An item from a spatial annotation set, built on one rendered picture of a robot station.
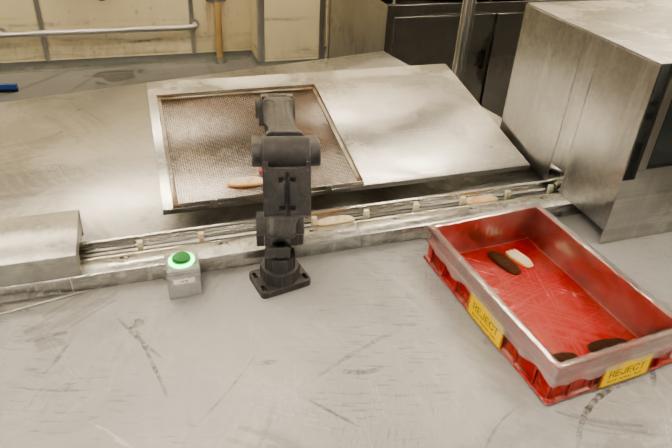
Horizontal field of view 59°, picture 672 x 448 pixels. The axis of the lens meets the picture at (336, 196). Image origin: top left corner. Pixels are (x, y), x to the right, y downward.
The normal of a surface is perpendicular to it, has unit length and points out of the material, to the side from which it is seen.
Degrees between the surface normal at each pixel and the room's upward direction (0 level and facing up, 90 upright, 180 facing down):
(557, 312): 0
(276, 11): 90
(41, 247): 0
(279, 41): 90
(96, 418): 0
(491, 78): 90
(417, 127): 10
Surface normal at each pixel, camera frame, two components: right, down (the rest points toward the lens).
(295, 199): 0.13, 0.20
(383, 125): 0.10, -0.75
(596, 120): -0.95, 0.12
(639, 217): 0.30, 0.51
